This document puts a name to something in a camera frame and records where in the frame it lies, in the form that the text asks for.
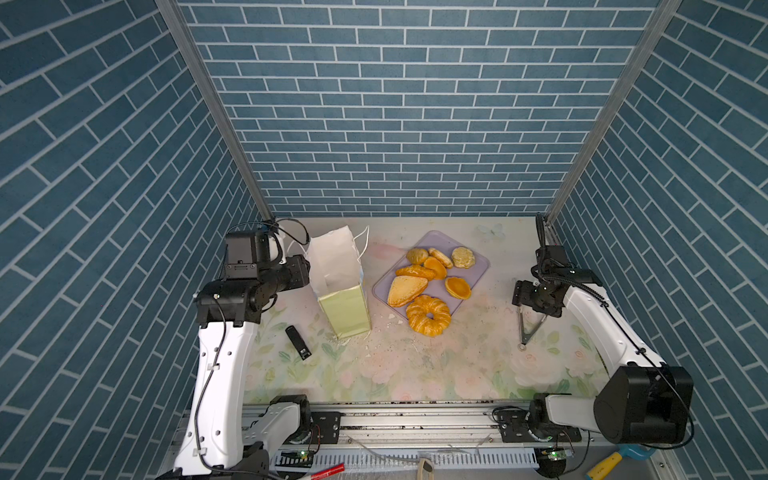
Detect white paper gift bag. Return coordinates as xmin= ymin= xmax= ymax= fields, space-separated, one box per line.
xmin=304 ymin=226 xmax=371 ymax=339

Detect metal tongs with white tips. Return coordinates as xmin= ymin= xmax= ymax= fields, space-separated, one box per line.
xmin=517 ymin=305 xmax=549 ymax=351

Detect orange egg tart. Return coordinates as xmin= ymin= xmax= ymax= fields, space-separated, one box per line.
xmin=444 ymin=277 xmax=472 ymax=300

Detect pale crumbly scone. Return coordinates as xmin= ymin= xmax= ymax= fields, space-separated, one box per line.
xmin=451 ymin=247 xmax=476 ymax=269

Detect round brown bun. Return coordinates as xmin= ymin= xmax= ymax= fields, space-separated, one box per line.
xmin=406 ymin=248 xmax=430 ymax=265

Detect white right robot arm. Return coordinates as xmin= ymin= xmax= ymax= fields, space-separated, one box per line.
xmin=512 ymin=267 xmax=695 ymax=450

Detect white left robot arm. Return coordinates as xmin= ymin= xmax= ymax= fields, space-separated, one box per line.
xmin=162 ymin=255 xmax=310 ymax=479

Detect triangular toast bread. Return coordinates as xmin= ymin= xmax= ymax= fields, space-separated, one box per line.
xmin=386 ymin=275 xmax=429 ymax=308

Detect orange round flat bread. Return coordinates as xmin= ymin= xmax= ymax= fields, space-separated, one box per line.
xmin=423 ymin=256 xmax=447 ymax=280

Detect small croissant bread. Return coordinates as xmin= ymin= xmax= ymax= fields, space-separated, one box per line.
xmin=396 ymin=265 xmax=437 ymax=281

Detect lilac plastic tray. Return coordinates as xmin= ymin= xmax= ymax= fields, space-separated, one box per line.
xmin=371 ymin=230 xmax=491 ymax=320

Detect blue yellow toy wrench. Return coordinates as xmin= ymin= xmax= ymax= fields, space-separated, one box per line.
xmin=585 ymin=444 xmax=655 ymax=480

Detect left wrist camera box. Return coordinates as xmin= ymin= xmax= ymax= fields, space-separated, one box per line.
xmin=223 ymin=228 xmax=284 ymax=280

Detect ring shaped croissant bread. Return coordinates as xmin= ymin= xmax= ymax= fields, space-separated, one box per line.
xmin=406 ymin=295 xmax=452 ymax=337

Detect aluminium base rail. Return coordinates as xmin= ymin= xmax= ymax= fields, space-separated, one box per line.
xmin=236 ymin=395 xmax=612 ymax=448

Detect red handled tool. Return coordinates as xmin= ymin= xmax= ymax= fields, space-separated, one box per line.
xmin=298 ymin=463 xmax=345 ymax=480

